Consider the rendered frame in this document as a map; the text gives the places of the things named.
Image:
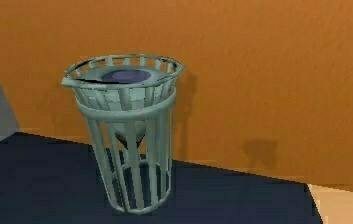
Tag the green slatted garbage container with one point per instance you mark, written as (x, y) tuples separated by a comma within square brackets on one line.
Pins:
[(126, 115)]

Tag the blue garbage can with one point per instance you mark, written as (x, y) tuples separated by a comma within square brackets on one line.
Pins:
[(127, 75)]

